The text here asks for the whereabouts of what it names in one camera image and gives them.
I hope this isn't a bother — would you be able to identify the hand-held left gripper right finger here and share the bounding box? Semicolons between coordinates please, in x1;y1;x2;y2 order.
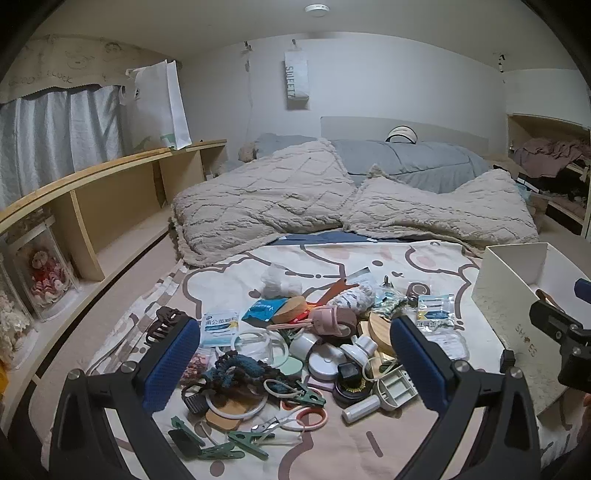
389;315;542;480

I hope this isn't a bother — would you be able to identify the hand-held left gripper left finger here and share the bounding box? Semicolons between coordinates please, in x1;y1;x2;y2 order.
48;318;201;480

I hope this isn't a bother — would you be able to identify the clear false nail box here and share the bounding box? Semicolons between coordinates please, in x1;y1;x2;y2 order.
424;330;469;361

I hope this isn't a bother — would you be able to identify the white storage container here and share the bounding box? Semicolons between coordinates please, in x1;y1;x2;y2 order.
471;242;591;418

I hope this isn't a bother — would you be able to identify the bag of pink buttons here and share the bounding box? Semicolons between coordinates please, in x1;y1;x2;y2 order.
182;346;218;384

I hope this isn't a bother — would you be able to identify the white compartment tray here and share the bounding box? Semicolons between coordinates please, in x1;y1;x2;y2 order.
373;376;419;411

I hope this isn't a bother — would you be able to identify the brown hair claw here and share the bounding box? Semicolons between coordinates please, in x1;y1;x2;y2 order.
144;307;192;347

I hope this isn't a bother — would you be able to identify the black brush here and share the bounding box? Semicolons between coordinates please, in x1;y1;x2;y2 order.
181;385;211;416

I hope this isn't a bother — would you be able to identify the wooden board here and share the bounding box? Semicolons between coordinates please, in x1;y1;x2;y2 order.
358;314;402;356

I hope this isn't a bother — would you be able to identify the white small bottle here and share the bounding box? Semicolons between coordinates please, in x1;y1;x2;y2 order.
344;335;384;365

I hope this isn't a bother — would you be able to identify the clear packet with blue label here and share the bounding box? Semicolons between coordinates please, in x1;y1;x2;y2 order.
416;293;455;330

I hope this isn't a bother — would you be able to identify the white and blue packet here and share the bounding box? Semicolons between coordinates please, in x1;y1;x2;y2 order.
201;311;241;348

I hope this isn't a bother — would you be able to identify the blue and brown crochet piece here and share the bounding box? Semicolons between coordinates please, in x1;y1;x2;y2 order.
203;351;273;393

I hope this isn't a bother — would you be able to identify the black round box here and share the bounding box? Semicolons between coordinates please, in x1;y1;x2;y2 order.
332;362;377;407

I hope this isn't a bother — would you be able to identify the white cylinder tube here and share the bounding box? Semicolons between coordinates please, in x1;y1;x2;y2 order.
342;396;382;424

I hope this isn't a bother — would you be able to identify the round wooden lid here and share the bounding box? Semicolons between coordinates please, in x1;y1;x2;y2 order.
205;401;250;432

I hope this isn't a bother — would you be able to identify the white round disc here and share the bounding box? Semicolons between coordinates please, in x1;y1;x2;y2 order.
307;346;347;381

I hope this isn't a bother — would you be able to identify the mint round lid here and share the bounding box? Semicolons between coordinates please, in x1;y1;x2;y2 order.
272;355;305;379

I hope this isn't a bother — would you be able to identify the cartoon printed blanket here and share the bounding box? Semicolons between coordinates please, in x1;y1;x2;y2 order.
41;240;578;480

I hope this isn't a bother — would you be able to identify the round cork lid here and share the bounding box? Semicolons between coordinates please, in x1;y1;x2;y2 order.
272;296;309;326

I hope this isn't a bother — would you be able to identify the crumpled white plastic bag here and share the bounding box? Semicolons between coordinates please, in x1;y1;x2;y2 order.
261;264;303;298

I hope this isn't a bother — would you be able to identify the pile of pink clothes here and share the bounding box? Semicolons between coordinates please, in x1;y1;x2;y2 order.
512;136;591;178

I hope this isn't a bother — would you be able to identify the red-dress doll display case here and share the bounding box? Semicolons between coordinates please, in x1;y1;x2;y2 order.
9;226;79;321

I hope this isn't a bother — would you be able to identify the navy bed sheet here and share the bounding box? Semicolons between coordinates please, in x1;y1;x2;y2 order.
272;231;402;245

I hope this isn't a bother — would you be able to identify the beige tufted cushion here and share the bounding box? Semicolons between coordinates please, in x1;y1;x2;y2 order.
342;164;541;252
171;138;358;268

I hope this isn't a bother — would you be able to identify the white-dress doll display case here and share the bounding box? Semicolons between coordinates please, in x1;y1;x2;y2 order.
0;258;40;370

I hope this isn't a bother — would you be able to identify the closet shelf niche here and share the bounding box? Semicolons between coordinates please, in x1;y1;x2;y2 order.
507;113;591;236

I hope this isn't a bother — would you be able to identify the wooden shelf unit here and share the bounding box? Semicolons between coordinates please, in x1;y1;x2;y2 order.
0;138;228;430

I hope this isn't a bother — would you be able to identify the grey duvet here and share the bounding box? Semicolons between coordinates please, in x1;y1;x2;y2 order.
254;134;492;195

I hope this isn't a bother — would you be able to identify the round white hat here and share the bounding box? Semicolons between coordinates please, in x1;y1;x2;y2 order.
385;124;419;145

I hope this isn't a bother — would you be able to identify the grey headboard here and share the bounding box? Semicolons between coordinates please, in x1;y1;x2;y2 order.
320;115;490;153

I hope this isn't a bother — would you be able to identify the grey curtain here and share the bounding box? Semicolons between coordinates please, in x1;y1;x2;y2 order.
0;85;125;195

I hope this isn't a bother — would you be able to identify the white tote bag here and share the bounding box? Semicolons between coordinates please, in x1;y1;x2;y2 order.
119;60;192;151

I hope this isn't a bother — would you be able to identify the white hanging tissue bag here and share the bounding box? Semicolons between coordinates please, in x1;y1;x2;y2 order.
284;48;309;112

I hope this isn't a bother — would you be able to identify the beige printed valance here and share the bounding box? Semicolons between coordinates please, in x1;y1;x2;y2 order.
0;37;178;104

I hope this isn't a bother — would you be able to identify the white plastic ring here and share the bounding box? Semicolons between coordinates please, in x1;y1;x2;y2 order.
204;383;269;421
231;329;289;367

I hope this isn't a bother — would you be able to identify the white hanging cord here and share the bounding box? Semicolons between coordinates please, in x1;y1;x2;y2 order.
242;41;256;139

